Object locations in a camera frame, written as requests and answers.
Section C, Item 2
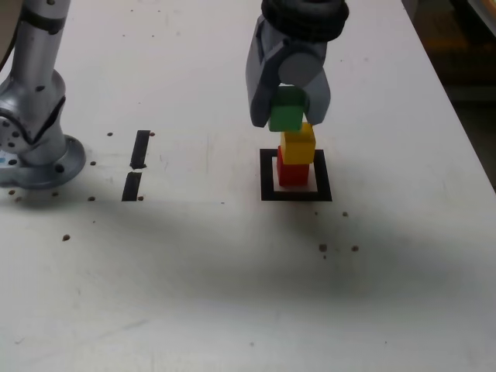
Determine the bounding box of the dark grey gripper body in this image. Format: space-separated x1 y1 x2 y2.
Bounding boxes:
260 17 328 69

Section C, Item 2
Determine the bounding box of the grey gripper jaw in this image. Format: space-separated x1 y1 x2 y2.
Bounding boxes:
301 64 332 126
245 18 314 129

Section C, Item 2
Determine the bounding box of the green cube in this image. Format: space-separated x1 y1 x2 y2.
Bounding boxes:
267 85 309 133

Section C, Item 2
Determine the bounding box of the yellow cube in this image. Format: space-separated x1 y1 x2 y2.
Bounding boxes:
279 122 316 164

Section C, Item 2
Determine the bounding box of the red cube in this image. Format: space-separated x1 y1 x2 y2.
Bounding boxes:
276 145 310 187

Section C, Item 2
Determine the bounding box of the black tape square outline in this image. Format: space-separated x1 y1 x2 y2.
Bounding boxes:
259 148 333 202

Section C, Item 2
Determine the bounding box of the black tape strip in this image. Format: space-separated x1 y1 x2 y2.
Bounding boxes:
121 129 151 203

